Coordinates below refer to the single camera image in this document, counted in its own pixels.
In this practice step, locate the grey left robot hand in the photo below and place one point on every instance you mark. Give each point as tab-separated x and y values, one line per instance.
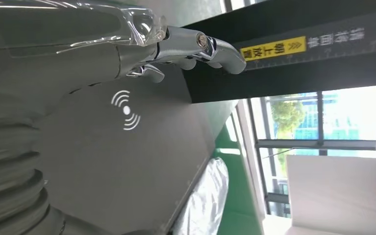
61	58

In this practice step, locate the grey mailer with red lines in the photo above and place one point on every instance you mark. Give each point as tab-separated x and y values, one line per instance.
204	198

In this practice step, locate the green conveyor belt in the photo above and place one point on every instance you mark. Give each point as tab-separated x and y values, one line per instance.
240	194

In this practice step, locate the black scanner platform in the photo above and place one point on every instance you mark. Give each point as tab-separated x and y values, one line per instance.
110	168

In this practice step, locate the black scanner column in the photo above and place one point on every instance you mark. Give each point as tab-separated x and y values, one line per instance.
288	81

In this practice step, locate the white panel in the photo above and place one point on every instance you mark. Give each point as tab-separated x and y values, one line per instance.
337	194

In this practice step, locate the aluminium conveyor frame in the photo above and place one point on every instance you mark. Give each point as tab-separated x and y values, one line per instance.
251	168

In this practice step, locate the dark window frame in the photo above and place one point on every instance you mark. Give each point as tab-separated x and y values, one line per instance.
319	113

